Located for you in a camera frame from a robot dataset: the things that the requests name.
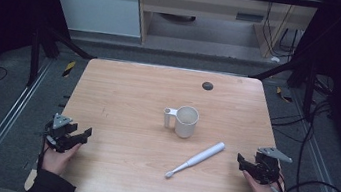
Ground yellow black tape strip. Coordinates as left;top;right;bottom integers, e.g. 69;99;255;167
61;59;77;79
274;86;295;104

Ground hanging black cables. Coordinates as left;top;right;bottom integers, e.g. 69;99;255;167
258;0;309;62

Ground person's left hand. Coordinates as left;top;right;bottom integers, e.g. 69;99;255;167
41;138;83;179

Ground white electric toothbrush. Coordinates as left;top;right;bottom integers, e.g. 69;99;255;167
164;134;226;187

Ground left hand-held gripper cable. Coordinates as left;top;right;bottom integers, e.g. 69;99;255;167
34;137;52;176

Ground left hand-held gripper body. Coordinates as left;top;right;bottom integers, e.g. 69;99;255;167
41;111;81;155

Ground person's right hand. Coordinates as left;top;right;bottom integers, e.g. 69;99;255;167
239;165;286;192

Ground black metal stand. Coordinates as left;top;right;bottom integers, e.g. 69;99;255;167
243;48;321;122
25;20;101;96

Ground wooden desk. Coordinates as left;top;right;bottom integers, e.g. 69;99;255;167
128;0;322;67

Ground white cup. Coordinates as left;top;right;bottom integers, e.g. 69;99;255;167
160;102;201;141

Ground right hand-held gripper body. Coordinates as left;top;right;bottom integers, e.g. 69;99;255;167
248;144;295;189

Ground grey table grommet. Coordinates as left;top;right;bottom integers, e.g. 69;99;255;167
201;80;215;92

